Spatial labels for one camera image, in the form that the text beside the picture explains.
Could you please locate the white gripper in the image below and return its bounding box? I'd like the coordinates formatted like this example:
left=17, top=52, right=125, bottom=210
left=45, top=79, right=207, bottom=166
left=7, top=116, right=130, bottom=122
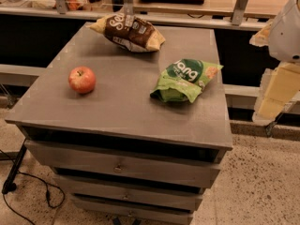
left=249, top=0, right=300, bottom=123

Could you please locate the brown chip bag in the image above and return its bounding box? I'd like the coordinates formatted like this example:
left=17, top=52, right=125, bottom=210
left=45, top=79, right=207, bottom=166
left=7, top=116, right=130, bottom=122
left=89, top=13, right=165, bottom=53

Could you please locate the middle grey drawer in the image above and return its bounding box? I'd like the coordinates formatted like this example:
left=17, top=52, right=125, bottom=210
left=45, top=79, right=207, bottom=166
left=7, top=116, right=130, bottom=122
left=52, top=172, right=204, bottom=212

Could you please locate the grey drawer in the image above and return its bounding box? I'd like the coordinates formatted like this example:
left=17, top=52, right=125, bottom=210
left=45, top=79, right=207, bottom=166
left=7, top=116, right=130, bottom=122
left=52, top=172, right=204, bottom=212
left=24, top=140, right=220, bottom=188
left=68, top=193, right=195, bottom=225

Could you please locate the metal rail bracket middle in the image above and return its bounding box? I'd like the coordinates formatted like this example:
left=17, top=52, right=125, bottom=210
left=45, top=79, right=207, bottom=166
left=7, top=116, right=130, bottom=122
left=121, top=0, right=135, bottom=17

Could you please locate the red apple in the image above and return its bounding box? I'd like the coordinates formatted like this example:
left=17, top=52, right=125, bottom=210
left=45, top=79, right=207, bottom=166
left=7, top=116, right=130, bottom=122
left=68, top=67, right=96, bottom=94

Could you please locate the clear floor bracket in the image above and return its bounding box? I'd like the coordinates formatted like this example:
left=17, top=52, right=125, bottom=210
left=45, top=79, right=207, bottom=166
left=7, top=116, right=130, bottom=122
left=265, top=100, right=296, bottom=138

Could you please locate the bottom grey drawer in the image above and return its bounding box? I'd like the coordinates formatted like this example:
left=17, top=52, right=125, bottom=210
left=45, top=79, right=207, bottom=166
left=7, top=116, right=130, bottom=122
left=68, top=193, right=195, bottom=225

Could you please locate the green rice chip bag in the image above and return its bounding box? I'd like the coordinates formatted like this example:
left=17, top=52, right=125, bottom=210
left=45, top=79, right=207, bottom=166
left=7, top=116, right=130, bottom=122
left=150, top=59, right=222, bottom=103

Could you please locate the black stand leg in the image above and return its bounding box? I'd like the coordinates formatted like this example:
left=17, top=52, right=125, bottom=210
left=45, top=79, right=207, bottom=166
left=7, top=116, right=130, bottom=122
left=0, top=144, right=27, bottom=195

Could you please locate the metal rail bracket right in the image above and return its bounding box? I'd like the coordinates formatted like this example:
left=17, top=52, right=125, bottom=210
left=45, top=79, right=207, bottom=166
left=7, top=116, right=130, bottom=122
left=232, top=0, right=248, bottom=25

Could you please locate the top grey drawer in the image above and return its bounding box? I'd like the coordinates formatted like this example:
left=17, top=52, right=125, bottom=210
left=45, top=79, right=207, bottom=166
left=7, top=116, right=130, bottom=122
left=24, top=140, right=220, bottom=188

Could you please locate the grey drawer cabinet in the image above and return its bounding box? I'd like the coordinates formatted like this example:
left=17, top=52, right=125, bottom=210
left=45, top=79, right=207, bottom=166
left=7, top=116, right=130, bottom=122
left=4, top=22, right=233, bottom=225

